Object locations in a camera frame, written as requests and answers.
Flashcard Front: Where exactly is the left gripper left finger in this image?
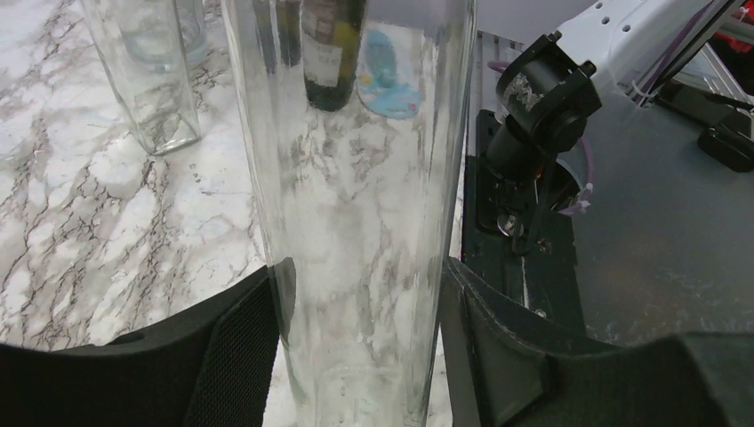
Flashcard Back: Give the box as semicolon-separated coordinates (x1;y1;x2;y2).
1;259;295;426

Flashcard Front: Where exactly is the green wine bottle front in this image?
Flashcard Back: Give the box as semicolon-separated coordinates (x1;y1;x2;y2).
301;0;368;112

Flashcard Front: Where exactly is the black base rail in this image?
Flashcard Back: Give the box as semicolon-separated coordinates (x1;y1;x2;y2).
461;109;586;334

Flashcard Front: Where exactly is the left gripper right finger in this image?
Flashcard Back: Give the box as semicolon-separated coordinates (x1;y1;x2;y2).
440;257;753;426

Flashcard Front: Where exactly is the blue white packaged item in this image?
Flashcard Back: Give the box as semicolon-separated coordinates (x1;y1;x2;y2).
356;21;422;120

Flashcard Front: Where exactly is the clear square glass bottle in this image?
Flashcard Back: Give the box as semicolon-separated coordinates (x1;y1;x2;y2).
81;1;206;156

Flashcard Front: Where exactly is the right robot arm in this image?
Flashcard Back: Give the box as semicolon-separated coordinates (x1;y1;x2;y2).
484;0;742;184

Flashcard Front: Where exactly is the tall clear glass bottle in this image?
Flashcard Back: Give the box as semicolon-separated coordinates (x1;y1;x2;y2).
221;1;476;426

